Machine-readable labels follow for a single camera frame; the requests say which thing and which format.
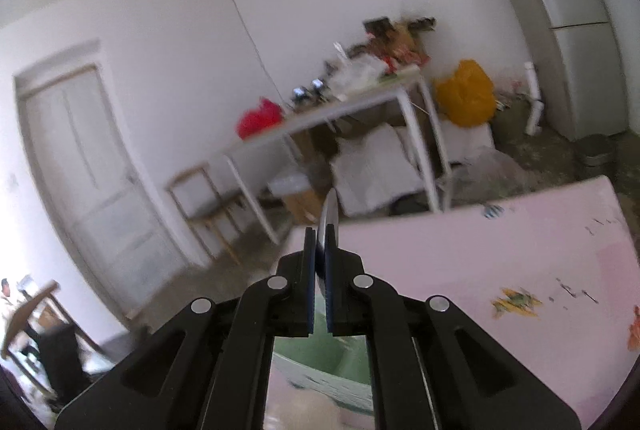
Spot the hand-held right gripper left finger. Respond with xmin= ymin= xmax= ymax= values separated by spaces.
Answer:
xmin=54 ymin=226 xmax=317 ymax=430

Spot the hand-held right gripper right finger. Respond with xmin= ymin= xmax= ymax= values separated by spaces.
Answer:
xmin=325 ymin=223 xmax=583 ymax=430

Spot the mint green utensil holder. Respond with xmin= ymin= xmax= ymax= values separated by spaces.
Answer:
xmin=270 ymin=335 xmax=373 ymax=411

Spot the cardboard box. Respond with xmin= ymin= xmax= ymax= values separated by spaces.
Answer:
xmin=277 ymin=187 xmax=326 ymax=226

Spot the plastic wrapped white box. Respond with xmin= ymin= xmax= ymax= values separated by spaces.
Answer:
xmin=267 ymin=173 xmax=312 ymax=198

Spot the pink printed tablecloth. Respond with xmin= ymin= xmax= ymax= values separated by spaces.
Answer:
xmin=282 ymin=175 xmax=640 ymax=430

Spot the wooden chair dark seat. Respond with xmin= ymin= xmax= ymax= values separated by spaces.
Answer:
xmin=165 ymin=161 xmax=246 ymax=267
xmin=0 ymin=280 xmax=106 ymax=406

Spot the white sack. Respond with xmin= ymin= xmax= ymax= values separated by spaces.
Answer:
xmin=330 ymin=125 xmax=426 ymax=217

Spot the white side table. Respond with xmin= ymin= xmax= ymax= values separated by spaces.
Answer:
xmin=220 ymin=65 xmax=453 ymax=246

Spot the red plastic bag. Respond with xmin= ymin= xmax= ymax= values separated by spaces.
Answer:
xmin=236 ymin=98 xmax=283 ymax=140

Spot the white foam box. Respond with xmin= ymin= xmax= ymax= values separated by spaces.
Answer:
xmin=440 ymin=117 xmax=496 ymax=163

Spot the clear plastic bag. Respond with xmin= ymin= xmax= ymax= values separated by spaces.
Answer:
xmin=330 ymin=55 xmax=391 ymax=94

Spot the yellow plastic bag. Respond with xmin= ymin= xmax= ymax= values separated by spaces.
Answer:
xmin=434 ymin=59 xmax=497 ymax=128

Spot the white panel door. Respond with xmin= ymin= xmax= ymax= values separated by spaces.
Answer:
xmin=12 ymin=63 xmax=188 ymax=311

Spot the pile of brown boxes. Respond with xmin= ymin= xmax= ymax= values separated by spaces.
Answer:
xmin=350 ymin=17 xmax=437 ymax=71

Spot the white plastic pipe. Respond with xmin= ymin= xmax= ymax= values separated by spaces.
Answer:
xmin=522 ymin=62 xmax=545 ymax=136

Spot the metal trash can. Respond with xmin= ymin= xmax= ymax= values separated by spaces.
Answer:
xmin=575 ymin=134 xmax=617 ymax=181

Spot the grey refrigerator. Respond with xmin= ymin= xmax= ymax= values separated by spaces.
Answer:
xmin=474 ymin=0 xmax=630 ymax=142

